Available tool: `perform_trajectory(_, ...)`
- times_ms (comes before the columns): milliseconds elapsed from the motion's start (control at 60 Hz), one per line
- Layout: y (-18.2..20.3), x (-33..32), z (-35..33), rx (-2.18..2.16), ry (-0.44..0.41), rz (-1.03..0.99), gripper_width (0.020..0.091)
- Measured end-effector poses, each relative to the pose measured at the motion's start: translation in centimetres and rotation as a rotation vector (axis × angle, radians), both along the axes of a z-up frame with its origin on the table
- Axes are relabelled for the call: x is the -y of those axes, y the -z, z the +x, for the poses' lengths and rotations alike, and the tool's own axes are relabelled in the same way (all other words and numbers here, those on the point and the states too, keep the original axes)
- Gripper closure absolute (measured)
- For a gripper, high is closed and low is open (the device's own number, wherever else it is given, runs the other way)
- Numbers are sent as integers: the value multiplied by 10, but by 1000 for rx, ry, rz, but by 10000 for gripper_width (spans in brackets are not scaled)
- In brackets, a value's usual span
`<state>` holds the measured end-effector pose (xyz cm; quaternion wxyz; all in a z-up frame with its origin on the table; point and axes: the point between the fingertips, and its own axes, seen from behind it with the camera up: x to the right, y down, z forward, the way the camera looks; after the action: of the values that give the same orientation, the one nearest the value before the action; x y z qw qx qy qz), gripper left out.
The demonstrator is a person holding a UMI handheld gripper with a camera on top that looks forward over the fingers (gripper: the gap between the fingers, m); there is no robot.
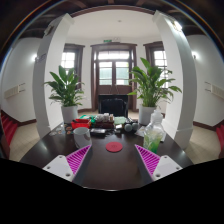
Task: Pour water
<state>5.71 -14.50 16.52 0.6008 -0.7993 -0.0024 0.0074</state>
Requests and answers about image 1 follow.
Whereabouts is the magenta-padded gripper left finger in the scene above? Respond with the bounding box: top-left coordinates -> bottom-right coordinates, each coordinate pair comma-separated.
42,144 -> 95,187

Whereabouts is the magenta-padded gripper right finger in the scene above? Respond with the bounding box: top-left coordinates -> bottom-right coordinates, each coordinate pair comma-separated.
134,143 -> 184,187

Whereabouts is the clear green-label drink bottle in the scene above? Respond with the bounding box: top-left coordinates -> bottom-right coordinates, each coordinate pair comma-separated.
143,109 -> 167,155

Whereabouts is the white mug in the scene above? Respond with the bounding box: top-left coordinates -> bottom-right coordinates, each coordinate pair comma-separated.
72,126 -> 93,149

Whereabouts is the black flat case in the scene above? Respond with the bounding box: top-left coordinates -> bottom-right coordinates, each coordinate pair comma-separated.
89,128 -> 107,136

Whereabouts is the red plastic basket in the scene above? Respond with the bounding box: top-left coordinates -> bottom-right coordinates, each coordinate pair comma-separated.
70,118 -> 92,130

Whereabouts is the flat round red coaster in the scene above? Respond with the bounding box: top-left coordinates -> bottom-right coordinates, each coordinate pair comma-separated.
105,141 -> 124,153

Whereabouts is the green white packet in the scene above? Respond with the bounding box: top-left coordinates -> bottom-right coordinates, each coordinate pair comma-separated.
79,114 -> 96,121

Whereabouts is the large potted green plant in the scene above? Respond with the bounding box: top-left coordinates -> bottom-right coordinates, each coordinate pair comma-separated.
127,57 -> 183,126

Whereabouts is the small potted green plant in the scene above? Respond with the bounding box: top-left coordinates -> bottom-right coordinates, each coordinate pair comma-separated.
44,65 -> 86,124

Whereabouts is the pale green booklet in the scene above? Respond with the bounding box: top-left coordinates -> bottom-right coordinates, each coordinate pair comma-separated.
114,115 -> 128,126

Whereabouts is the black chair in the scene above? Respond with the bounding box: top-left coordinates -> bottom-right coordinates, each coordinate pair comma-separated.
98,93 -> 130,118

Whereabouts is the narrow brown-framed window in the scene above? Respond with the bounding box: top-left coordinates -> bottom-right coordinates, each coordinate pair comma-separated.
144,41 -> 169,89

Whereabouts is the bright pillar spotlight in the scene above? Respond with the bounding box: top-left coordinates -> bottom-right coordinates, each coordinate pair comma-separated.
172,19 -> 184,33

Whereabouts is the white wall radiator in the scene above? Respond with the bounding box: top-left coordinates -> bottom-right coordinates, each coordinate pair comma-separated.
204,81 -> 224,101
3,83 -> 27,100

